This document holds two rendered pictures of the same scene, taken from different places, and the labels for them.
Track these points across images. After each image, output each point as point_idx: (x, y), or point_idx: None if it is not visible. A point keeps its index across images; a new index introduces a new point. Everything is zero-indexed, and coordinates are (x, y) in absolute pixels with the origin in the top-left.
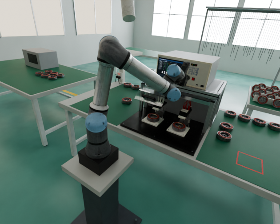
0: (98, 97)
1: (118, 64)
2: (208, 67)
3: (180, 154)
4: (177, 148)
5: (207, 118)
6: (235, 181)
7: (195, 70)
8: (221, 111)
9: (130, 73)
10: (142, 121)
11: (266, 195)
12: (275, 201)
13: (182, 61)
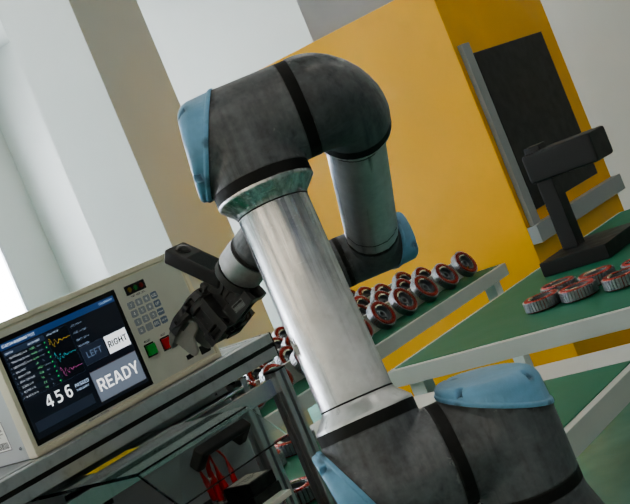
0: (371, 342)
1: (388, 119)
2: (176, 270)
3: None
4: None
5: (307, 439)
6: (576, 435)
7: (152, 307)
8: None
9: (378, 164)
10: None
11: (611, 402)
12: (623, 401)
13: (91, 300)
